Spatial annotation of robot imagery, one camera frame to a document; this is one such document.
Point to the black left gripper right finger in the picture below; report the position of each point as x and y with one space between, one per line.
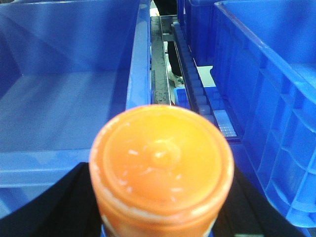
246 213

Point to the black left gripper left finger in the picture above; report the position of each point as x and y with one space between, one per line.
67 209

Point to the orange cylindrical 4680 capacitor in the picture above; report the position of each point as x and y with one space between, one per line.
160 171

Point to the blue bin lower level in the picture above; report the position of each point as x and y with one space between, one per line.
218 107

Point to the blue plastic bin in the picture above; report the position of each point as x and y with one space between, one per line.
66 68

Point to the blue bin right side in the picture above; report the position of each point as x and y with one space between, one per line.
263 58

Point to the blue roller track rail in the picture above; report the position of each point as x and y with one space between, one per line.
193 83

